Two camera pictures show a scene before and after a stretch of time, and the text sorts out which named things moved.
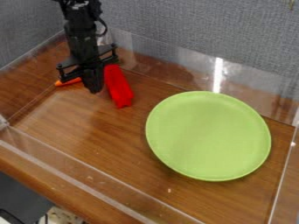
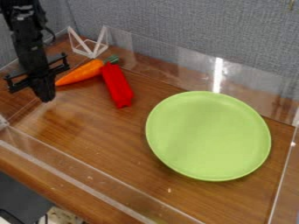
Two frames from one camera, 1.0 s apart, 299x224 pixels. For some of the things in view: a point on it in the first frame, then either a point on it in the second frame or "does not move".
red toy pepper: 118,85 does not move
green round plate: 209,135 does not move
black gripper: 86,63 -> 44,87
